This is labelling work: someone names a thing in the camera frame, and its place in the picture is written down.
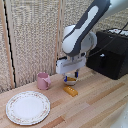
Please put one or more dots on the white device with dark keys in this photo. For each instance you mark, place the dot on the white device with dark keys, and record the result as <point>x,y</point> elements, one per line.
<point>119,32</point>

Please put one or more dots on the black equipment box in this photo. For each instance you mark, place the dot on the black equipment box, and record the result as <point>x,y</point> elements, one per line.
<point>110,58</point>

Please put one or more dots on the wooden screen post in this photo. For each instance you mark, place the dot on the wooden screen post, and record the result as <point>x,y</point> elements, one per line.
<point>59,30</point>
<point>6,43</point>

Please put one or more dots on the white grey Franka robot arm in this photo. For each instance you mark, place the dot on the white grey Franka robot arm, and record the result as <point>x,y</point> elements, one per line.
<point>81,30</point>

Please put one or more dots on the white plate with patterned rim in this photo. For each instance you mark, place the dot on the white plate with patterned rim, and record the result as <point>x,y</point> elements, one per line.
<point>28,107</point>

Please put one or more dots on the pink mug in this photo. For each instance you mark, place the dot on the pink mug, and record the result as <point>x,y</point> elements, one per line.
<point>43,81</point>

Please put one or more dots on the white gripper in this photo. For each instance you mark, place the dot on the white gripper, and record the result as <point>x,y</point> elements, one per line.
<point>71,65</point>

